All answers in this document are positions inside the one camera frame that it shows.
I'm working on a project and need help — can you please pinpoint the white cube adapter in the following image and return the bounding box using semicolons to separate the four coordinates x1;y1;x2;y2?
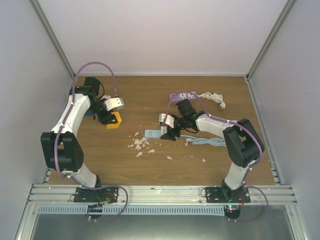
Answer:
101;95;111;100

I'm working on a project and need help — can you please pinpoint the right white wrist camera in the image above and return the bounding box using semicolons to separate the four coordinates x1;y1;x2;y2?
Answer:
158;113;175;129

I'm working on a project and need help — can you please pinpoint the white power strip cord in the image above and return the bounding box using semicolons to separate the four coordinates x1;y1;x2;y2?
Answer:
196;91;227;110

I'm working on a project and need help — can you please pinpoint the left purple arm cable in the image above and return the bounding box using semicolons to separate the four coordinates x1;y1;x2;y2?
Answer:
53;61;120;180

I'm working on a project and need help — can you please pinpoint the light blue coiled cable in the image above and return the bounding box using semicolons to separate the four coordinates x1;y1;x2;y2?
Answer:
179;134;227;147

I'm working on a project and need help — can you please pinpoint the blue cube plug adapter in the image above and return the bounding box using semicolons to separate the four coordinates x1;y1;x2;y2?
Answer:
84;110;95;117

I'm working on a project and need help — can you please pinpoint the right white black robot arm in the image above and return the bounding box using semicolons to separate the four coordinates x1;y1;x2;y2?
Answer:
158;99;265;203

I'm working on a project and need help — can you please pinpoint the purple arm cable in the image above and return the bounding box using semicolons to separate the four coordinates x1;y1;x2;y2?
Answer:
53;61;120;180
166;91;265;173

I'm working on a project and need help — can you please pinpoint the slotted grey cable duct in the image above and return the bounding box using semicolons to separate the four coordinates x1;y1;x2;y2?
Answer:
38;204;225;216

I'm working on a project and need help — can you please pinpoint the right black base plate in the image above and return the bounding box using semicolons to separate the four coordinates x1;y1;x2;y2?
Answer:
200;186;251;204

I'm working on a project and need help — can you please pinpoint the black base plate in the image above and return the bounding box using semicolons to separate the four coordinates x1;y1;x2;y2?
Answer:
200;186;251;204
69;187;119;204

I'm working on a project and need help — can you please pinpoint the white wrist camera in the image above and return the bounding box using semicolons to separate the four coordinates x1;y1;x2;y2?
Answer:
158;113;175;129
104;97;125;111

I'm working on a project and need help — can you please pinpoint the yellow plug adapter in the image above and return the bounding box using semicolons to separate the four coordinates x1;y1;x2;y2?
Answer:
106;111;122;129

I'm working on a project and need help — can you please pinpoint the aluminium front rail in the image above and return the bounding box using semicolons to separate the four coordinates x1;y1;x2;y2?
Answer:
27;184;298;206

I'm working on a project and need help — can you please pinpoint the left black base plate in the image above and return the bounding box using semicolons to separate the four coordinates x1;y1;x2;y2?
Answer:
69;187;119;204

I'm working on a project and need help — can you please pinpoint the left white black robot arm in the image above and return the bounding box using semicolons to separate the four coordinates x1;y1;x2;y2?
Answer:
40;77;124;202

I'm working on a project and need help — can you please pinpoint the white plastic debris pile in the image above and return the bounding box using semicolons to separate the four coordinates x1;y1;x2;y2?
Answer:
127;131;156;158

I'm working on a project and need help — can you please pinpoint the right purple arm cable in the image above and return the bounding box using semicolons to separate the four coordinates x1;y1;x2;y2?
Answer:
166;91;265;173

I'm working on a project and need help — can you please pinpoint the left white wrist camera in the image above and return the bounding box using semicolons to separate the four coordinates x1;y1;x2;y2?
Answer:
104;97;125;111

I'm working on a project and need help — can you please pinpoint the white usb charger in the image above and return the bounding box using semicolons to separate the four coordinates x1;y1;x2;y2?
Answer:
160;126;167;136

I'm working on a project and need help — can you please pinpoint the purple power strip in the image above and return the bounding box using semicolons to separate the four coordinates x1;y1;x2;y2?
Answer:
169;91;197;103

